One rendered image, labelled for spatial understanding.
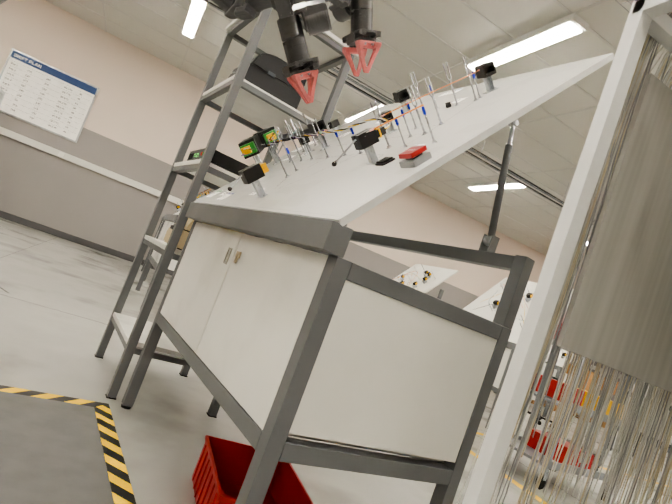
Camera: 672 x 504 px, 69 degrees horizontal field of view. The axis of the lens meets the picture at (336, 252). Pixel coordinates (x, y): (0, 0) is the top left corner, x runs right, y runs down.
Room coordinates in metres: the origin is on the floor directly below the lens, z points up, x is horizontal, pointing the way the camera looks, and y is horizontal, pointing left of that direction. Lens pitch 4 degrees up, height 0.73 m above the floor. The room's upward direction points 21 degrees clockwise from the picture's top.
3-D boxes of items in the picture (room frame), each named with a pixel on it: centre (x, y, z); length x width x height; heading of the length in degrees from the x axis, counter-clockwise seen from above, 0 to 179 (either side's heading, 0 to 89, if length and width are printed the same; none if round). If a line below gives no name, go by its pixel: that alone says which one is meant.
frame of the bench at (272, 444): (1.68, 0.04, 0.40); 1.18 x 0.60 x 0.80; 31
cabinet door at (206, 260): (1.77, 0.43, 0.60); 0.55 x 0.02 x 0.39; 31
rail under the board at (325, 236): (1.52, 0.31, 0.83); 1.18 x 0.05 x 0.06; 31
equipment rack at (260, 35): (2.43, 0.61, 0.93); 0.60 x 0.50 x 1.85; 31
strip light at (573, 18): (4.08, -0.86, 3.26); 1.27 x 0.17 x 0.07; 23
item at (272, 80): (2.31, 0.60, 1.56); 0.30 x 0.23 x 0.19; 123
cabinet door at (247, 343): (1.30, 0.15, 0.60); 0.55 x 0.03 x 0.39; 31
